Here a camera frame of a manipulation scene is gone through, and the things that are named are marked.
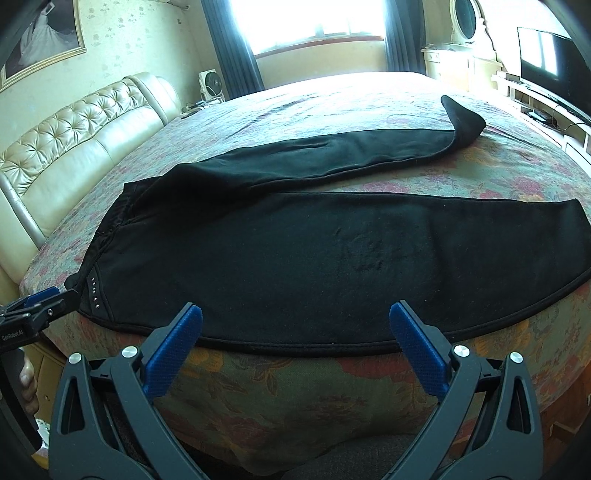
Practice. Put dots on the right dark blue curtain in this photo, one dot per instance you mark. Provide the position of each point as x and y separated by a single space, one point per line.
405 35

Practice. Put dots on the cream vanity dresser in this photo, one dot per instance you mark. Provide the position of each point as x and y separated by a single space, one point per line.
459 66

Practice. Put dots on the white box fan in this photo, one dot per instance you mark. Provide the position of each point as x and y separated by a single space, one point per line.
210 86

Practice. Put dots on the person's left hand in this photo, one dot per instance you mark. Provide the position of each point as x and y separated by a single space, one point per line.
29 387

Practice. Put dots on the framed wedding photo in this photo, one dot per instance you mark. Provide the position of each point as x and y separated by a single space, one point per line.
53 35

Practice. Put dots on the cream tufted leather headboard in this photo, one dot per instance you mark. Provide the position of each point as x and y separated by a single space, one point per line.
47 171

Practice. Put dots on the black pants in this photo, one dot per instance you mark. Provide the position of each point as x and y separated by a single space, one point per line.
278 263

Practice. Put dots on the floral bedspread bed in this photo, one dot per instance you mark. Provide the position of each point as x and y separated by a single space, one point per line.
264 413

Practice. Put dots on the white oval vanity mirror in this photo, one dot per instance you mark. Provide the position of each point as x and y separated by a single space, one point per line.
465 16

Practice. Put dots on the black flat television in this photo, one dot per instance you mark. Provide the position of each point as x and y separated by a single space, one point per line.
552 65

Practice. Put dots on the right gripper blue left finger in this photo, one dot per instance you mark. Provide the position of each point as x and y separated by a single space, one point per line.
104 423

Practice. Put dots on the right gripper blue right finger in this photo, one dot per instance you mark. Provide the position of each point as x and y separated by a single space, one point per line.
507 440

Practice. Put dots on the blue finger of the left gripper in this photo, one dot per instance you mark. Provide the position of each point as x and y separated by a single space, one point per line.
40 296

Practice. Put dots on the dark blue curtain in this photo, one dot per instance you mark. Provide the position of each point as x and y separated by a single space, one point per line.
238 64
405 35

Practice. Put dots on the white tv stand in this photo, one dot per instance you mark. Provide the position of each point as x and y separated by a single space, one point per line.
556 122

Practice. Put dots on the left dark blue curtain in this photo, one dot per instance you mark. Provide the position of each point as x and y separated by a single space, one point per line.
238 64

